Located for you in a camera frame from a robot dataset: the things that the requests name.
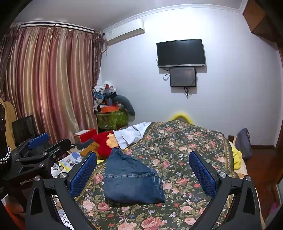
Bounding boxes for white air conditioner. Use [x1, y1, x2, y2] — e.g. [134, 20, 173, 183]
[106, 19, 145, 45]

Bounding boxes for red plush toy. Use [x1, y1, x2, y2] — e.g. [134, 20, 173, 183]
[93, 131, 119, 158]

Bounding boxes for blue denim jacket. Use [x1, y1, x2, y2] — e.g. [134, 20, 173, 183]
[104, 148, 166, 205]

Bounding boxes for striped pink curtain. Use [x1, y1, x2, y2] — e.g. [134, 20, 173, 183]
[1, 24, 104, 143]

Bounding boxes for black laptop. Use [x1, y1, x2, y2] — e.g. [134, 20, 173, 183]
[12, 115, 38, 146]

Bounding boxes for small black wall monitor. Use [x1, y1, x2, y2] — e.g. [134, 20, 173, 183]
[169, 67, 197, 87]

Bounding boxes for clutter pile on box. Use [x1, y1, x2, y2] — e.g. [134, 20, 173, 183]
[93, 81, 117, 113]

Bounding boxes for wall-mounted black television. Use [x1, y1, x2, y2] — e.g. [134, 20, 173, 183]
[156, 39, 206, 68]

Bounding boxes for yellow cloth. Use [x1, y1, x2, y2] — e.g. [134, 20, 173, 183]
[170, 113, 243, 171]

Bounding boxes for beige blanket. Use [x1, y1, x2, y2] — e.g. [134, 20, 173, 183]
[227, 140, 266, 230]

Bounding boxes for dark floral bedspread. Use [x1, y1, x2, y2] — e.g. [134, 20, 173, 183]
[76, 121, 236, 229]

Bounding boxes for papers on floor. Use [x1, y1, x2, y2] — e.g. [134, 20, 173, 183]
[51, 152, 82, 178]

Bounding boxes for white cloth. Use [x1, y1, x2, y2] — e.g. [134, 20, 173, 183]
[113, 122, 151, 150]

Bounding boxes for grey purple bag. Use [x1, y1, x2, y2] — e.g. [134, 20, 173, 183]
[234, 128, 253, 160]

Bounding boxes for orange box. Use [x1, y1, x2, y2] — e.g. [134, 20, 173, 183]
[101, 105, 119, 113]

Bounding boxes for red white box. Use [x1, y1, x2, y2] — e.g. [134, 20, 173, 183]
[74, 129, 97, 143]

